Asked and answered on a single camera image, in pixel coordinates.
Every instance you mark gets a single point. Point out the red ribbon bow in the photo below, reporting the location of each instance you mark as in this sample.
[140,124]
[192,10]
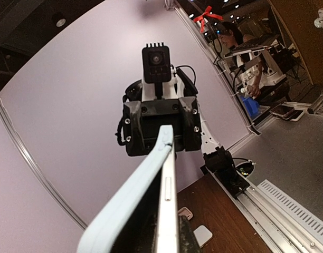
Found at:
[203,19]

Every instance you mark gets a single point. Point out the blue storage bin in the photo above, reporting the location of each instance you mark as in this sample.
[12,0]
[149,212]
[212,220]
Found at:
[253,108]

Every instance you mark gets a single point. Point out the silver phone from case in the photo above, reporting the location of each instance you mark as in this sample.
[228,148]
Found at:
[166,237]

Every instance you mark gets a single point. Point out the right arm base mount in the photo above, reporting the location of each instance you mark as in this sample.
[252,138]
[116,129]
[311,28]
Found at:
[230,171]

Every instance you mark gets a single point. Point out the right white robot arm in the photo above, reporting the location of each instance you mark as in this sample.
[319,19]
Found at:
[134,93]

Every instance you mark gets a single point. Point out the right aluminium frame post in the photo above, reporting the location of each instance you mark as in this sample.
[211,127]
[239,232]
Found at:
[207,42]

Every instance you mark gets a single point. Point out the pink phone case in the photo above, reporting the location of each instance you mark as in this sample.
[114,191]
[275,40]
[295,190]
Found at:
[184,211]

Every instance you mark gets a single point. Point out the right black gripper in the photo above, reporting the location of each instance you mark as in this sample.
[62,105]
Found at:
[141,122]

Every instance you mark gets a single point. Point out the left aluminium frame post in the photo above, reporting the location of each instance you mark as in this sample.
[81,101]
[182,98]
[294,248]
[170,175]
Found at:
[36,170]

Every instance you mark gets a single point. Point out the front aluminium rail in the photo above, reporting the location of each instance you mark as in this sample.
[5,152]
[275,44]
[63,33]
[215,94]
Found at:
[282,223]

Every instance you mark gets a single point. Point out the tray of phones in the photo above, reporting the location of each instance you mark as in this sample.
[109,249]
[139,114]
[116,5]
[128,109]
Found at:
[287,113]

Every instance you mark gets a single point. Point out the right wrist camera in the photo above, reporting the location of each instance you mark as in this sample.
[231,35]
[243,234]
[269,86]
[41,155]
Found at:
[160,80]

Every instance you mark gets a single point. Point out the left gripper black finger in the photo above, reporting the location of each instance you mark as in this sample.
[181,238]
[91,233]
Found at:
[187,240]

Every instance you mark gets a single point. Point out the white phone from blue case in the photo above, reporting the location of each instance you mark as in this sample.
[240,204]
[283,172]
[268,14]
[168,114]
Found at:
[203,235]

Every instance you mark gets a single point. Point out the aluminium frame post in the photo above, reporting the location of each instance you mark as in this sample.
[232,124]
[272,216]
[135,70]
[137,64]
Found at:
[36,170]
[207,42]

